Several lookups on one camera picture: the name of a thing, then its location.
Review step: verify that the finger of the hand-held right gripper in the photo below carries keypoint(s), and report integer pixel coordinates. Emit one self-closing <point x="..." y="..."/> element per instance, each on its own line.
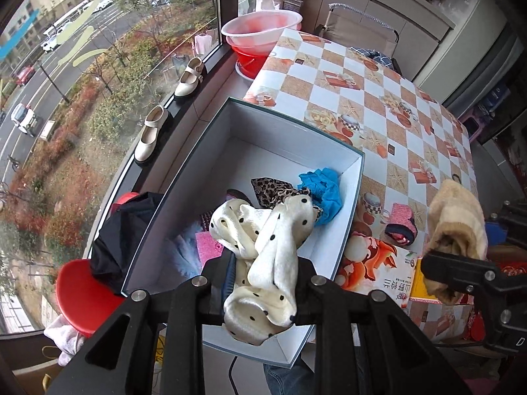
<point x="510" y="218"/>
<point x="461" y="270"/>

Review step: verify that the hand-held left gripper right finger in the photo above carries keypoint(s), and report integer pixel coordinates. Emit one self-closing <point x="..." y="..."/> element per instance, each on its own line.
<point x="306" y="296"/>

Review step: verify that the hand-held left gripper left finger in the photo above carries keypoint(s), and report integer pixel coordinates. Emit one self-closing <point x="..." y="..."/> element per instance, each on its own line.
<point x="229" y="272"/>

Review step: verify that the pink sponge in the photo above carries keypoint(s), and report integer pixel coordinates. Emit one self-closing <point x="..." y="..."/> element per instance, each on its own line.
<point x="210" y="249"/>

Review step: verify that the white polka dot scrunchie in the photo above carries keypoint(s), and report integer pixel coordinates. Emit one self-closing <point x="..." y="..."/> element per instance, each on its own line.
<point x="271" y="255"/>

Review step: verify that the light blue fluffy cloth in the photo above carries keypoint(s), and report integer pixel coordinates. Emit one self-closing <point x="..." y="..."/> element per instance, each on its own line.
<point x="185" y="255"/>

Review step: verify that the beige fuzzy cloth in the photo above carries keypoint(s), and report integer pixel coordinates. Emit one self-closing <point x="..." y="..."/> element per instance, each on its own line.
<point x="453" y="214"/>

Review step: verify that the leopard print scrunchie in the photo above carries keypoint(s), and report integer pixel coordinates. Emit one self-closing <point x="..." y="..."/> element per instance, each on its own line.
<point x="271" y="191"/>

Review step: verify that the white cardboard box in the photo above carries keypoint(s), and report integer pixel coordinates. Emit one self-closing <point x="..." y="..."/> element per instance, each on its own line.
<point x="263" y="140"/>

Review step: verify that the orange printed carton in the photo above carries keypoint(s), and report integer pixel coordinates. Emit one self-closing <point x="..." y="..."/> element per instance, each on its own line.
<point x="370" y="263"/>

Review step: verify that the pink and dark sock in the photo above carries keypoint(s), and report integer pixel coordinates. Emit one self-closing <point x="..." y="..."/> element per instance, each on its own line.
<point x="401" y="224"/>

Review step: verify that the person's jeans leg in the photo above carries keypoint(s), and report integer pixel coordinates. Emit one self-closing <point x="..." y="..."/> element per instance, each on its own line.
<point x="284" y="380"/>

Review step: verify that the purple plastic stool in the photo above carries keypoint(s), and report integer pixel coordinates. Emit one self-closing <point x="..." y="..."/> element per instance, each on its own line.
<point x="479" y="127"/>

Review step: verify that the blue crinkled cloth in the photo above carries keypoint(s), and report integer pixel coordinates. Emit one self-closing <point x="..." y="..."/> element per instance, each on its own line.
<point x="323" y="185"/>

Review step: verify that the dark cloth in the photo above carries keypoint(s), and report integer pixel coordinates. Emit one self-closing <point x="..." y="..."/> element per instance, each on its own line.
<point x="119" y="238"/>

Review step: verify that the red plastic stool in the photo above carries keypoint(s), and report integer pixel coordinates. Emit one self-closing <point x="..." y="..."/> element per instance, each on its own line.
<point x="78" y="296"/>

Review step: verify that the white cloth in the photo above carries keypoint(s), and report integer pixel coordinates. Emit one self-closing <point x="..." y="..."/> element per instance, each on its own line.
<point x="61" y="337"/>

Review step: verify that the checkered printed tablecloth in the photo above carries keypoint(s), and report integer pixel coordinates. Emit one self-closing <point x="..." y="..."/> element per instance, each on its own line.
<point x="313" y="86"/>

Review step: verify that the red plastic basin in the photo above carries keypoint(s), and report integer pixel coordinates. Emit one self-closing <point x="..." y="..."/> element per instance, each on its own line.
<point x="249" y="63"/>

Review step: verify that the plaid cloth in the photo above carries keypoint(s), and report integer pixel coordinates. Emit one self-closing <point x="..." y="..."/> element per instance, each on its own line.
<point x="372" y="56"/>

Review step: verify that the grey cabinet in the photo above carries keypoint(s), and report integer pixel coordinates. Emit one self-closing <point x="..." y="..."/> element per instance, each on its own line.
<point x="411" y="28"/>

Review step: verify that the grey folding chair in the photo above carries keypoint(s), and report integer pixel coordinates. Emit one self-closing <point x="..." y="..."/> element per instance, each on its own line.
<point x="358" y="24"/>

